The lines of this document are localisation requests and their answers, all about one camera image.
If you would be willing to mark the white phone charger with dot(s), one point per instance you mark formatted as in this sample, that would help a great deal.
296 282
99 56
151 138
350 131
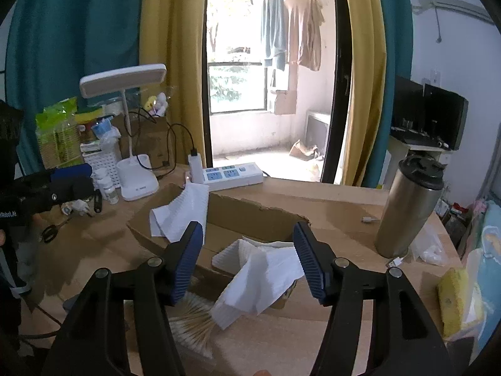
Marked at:
195 168

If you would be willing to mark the black scissors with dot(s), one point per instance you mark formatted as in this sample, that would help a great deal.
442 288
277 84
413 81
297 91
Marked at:
49 233

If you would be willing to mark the yellow green sponge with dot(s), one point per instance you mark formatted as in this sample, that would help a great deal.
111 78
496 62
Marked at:
88 116

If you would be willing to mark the white desk lamp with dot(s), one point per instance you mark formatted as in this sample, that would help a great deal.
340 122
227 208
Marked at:
137 182

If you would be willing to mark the hanging beige shirt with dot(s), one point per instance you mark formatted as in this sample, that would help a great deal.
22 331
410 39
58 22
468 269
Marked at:
307 31

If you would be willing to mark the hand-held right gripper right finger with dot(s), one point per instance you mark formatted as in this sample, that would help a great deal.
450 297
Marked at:
309 266

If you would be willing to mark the glass jar with red label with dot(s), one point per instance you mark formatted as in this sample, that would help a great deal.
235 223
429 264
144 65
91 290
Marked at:
87 133

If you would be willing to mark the torn cardboard scrap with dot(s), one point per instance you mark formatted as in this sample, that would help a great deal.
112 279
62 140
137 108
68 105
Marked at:
303 149

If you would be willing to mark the steel tumbler with black lid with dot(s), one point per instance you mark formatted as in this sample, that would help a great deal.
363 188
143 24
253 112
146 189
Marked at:
407 211

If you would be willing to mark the blue face mask pack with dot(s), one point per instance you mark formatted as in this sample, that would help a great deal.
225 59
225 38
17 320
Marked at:
105 129

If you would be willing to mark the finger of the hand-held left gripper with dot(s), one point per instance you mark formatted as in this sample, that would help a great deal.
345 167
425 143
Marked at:
72 171
70 194

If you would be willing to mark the bundle of cotton swabs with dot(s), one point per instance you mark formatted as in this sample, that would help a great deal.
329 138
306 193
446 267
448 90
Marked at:
193 321

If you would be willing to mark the white balcony appliance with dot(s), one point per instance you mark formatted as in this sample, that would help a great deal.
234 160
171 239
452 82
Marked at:
317 133

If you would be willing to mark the yellow sponge pack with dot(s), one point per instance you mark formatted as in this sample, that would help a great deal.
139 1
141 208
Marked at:
456 301

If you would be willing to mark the small white connector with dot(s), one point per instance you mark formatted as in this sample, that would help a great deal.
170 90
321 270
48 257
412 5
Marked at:
369 219
394 262

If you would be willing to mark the green paper cup pack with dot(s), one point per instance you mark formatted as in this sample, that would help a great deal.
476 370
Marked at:
58 137

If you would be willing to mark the white power strip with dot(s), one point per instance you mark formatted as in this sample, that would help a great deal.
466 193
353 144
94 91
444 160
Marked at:
235 174

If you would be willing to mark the white air conditioner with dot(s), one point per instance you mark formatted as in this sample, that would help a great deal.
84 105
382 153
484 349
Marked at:
450 4

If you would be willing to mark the brown cardboard carton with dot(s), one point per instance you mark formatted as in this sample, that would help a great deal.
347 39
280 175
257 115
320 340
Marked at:
150 141

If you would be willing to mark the black flashlight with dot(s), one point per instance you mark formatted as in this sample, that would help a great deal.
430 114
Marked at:
98 201

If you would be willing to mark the white wall socket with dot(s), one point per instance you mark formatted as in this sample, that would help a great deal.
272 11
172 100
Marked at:
435 77

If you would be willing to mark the large white pill bottle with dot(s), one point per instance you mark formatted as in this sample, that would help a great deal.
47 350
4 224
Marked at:
100 177

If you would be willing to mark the hanging blue towel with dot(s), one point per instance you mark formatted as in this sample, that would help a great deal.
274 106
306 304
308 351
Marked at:
274 27

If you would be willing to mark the teal curtain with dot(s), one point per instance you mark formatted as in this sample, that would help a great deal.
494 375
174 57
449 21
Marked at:
70 27
397 47

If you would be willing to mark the yellow curtain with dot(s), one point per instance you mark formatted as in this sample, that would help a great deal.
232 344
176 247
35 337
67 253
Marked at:
364 66
176 27

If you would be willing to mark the plush toy in plastic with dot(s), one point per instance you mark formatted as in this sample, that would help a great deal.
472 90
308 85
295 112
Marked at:
156 103

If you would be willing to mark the black sliding door frame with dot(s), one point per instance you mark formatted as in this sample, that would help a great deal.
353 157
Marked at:
340 86

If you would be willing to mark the white wall plug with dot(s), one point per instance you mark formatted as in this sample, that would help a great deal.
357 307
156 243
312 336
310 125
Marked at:
76 206

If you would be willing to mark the white perforated basket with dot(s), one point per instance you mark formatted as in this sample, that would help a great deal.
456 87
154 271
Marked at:
105 160

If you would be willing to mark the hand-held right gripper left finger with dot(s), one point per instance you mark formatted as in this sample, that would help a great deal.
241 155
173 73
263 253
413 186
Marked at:
188 260

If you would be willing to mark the brown cardboard box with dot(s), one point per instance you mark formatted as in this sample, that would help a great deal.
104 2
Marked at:
250 211

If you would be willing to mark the black computer monitor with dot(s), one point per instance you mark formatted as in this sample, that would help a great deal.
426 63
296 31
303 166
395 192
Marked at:
407 102

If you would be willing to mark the printed blue blanket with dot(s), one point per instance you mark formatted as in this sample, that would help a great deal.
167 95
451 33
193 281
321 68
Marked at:
489 250

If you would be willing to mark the clear plastic bag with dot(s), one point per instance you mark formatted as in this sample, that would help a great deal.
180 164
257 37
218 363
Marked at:
430 248

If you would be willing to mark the white ribbed tissue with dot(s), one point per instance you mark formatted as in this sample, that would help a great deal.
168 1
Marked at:
180 211
258 278

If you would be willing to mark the small white pill bottle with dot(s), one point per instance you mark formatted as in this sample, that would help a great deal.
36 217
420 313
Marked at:
110 192

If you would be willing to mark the cardboard sheet on balcony wall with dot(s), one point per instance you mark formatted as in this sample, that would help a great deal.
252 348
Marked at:
285 102

